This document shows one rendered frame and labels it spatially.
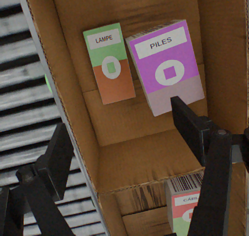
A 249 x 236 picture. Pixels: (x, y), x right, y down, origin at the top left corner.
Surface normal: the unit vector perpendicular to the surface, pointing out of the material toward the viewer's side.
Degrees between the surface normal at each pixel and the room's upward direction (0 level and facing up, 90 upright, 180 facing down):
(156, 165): 90
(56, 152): 90
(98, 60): 0
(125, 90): 0
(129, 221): 2
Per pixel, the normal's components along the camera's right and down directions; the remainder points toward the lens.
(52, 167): 0.97, -0.23
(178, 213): 0.09, 0.38
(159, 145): -0.22, -0.89
